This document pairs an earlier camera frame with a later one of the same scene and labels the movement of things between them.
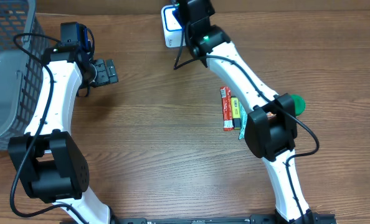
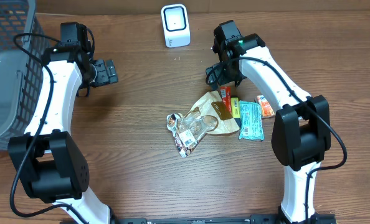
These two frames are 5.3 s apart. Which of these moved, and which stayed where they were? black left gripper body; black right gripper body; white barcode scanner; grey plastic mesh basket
Moved: black right gripper body
Stayed: white barcode scanner; black left gripper body; grey plastic mesh basket
